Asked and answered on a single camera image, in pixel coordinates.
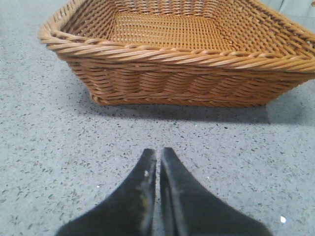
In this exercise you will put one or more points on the brown wicker basket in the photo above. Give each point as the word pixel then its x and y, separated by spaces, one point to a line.
pixel 223 53

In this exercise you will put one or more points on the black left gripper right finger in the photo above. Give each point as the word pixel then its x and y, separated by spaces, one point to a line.
pixel 189 209

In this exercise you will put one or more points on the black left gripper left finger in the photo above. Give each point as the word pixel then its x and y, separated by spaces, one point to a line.
pixel 128 211

